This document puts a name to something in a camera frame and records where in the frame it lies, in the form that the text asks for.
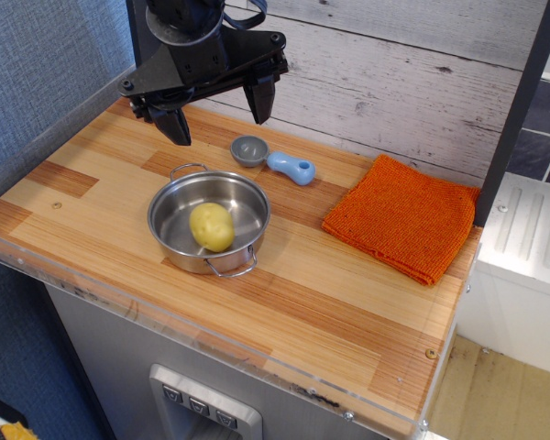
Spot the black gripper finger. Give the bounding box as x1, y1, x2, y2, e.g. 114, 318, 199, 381
243, 77, 275, 125
148, 106, 192, 146

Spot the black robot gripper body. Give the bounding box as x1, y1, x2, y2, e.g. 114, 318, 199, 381
118, 1, 288, 121

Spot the yellow toy potato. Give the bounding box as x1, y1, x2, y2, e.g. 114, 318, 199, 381
189, 203, 235, 252

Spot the stainless steel pot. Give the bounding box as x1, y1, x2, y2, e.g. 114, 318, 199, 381
148, 163, 270, 278

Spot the blue grey toy scoop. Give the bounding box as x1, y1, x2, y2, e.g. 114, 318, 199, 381
230, 135, 316, 186

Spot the clear acrylic edge guard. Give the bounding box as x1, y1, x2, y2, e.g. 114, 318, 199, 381
0, 221, 481, 439

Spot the orange knitted cloth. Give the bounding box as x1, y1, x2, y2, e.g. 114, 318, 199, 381
322, 155, 480, 286

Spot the silver dispenser button panel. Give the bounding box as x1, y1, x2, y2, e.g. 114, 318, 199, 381
149, 364, 263, 439

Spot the white ribbed cabinet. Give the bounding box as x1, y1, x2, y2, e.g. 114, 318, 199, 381
456, 173, 550, 372

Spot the yellow black object on floor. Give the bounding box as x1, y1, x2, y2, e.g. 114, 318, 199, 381
0, 417, 39, 440

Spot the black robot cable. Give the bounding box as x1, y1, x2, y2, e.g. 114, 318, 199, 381
222, 0, 268, 33

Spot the left dark grey post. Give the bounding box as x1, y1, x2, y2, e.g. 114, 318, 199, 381
125, 0, 160, 67

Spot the dark grey post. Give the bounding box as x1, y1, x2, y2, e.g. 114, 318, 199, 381
474, 1, 550, 227
125, 0, 160, 67

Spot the right dark grey post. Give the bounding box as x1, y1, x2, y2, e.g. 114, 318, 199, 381
474, 1, 550, 227

